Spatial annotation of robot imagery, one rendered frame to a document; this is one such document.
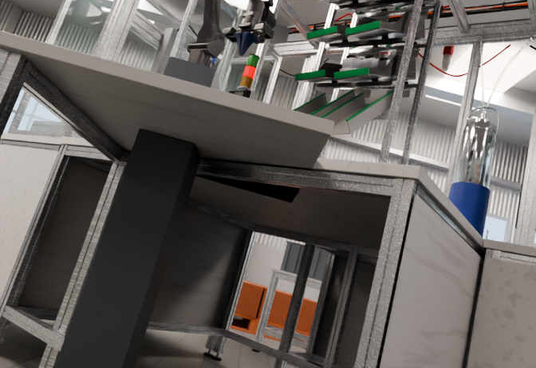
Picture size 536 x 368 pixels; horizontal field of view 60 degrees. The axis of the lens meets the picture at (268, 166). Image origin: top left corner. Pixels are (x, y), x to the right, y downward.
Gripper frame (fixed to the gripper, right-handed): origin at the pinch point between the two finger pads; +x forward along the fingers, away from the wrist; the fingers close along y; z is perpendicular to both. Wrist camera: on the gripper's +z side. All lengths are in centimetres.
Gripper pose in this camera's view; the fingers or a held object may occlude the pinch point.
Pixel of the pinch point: (243, 45)
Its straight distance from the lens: 163.4
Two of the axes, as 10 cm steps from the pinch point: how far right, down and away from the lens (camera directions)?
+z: 5.5, 3.2, 7.7
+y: -7.9, -0.8, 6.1
